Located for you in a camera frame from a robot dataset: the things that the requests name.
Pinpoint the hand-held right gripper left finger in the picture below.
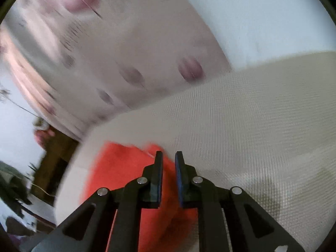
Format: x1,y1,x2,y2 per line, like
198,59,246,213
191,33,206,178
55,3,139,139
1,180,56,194
31,151,164,252

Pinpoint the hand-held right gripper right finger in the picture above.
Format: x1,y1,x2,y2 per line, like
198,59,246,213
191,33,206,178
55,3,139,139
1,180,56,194
175,151,306,252

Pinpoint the red knitted top with rhinestones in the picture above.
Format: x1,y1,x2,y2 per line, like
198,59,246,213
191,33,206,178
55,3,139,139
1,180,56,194
83,141,200,252

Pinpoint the beige woven bed mattress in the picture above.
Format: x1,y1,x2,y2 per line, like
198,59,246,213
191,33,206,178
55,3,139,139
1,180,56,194
54,50,336,252

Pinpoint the dark wooden furniture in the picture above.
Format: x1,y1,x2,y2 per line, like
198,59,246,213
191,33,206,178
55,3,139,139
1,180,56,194
33,126,80,198

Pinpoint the pink and yellow ornament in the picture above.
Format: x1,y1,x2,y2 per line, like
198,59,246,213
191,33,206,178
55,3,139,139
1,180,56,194
34,119,56,149

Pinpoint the green cloth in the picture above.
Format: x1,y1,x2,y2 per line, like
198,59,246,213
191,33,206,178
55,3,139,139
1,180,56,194
0,161,33,217

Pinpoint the leaf print curtain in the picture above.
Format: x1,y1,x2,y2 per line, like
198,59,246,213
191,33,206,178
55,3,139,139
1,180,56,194
0,0,234,142

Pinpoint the thin wall cable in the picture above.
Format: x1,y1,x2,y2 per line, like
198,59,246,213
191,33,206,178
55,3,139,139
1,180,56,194
0,98,41,118

